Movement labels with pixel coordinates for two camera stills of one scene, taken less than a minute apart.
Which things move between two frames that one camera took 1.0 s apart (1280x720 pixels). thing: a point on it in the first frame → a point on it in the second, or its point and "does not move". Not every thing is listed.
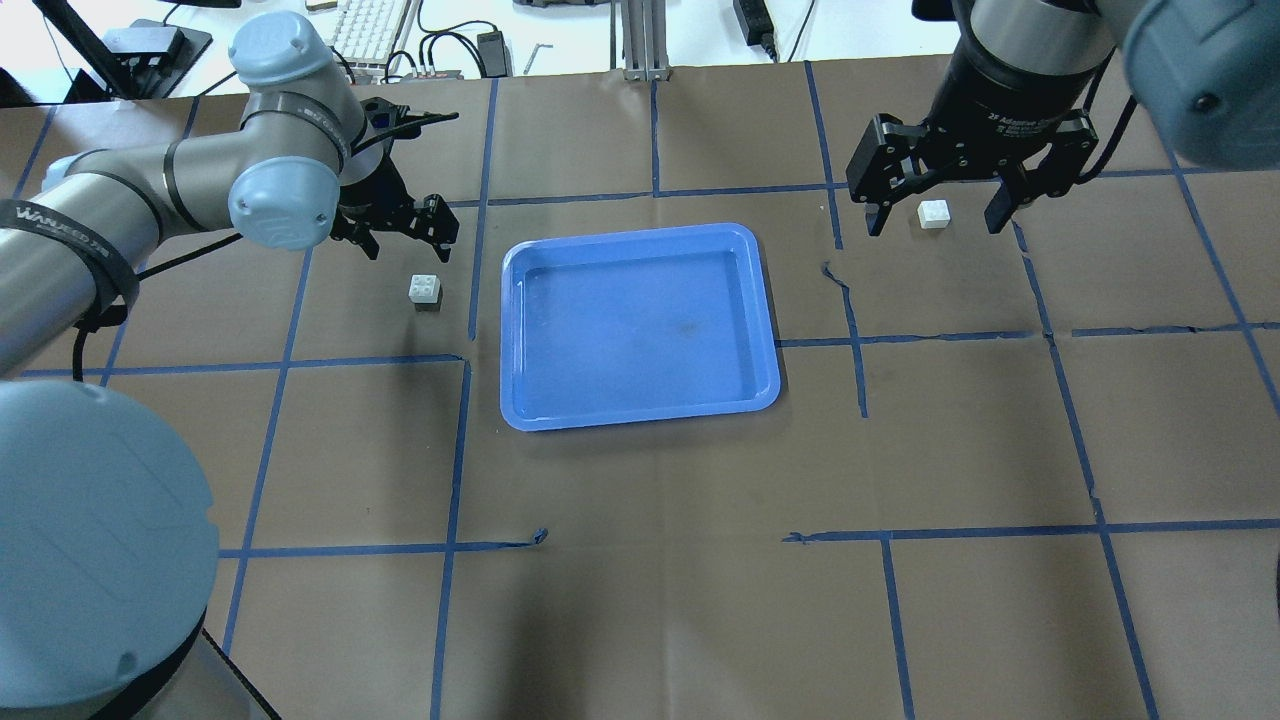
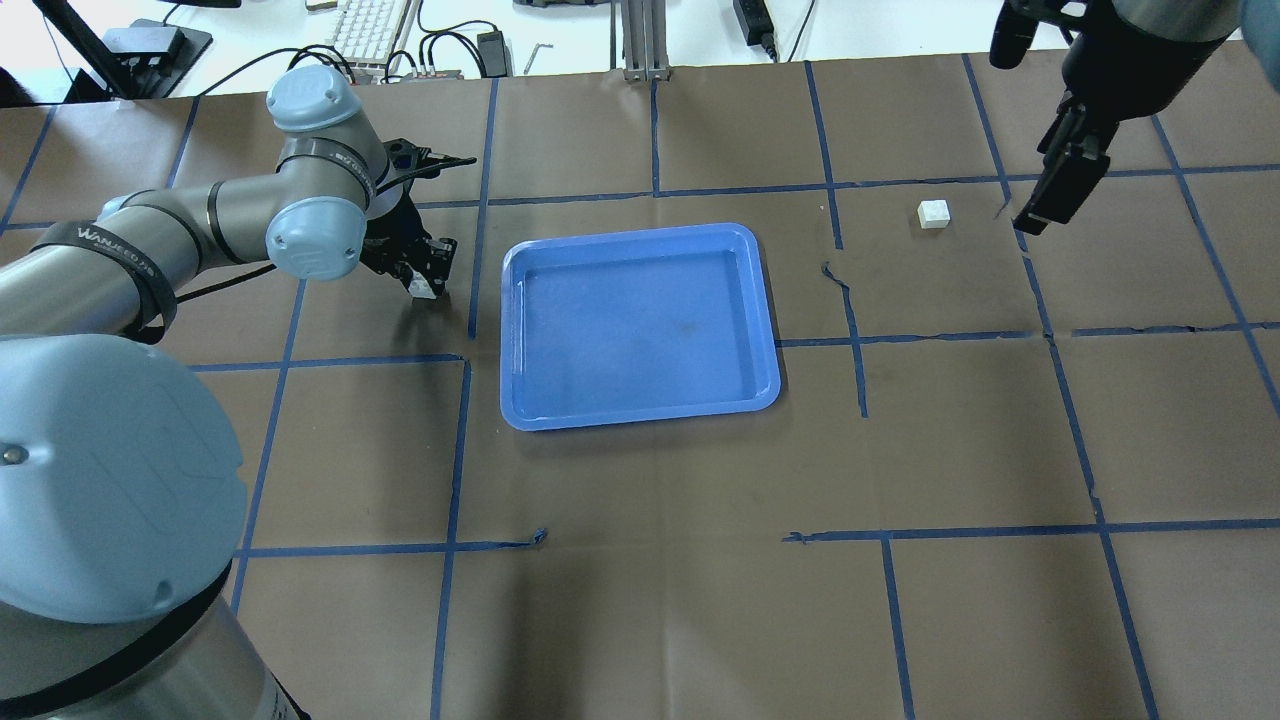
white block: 424,288 does not move
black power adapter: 756,25 does not move
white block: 934,214 does not move
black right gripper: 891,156 → 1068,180
